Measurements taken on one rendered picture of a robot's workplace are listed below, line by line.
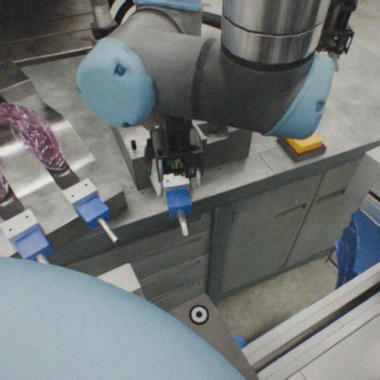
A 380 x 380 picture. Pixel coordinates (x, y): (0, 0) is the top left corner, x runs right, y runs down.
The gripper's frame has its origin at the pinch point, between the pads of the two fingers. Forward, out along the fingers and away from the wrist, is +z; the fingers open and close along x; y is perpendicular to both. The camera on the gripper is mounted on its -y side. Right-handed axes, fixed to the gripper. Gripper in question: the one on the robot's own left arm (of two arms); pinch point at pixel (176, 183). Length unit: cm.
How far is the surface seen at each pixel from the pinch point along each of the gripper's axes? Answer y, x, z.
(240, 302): -7, 25, 85
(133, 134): -10.6, -6.8, -4.4
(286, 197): -11.7, 32.3, 25.0
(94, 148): -18.4, -16.3, 4.6
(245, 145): -8.9, 16.4, 0.6
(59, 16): -103, -31, 6
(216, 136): -10.0, 10.2, -1.7
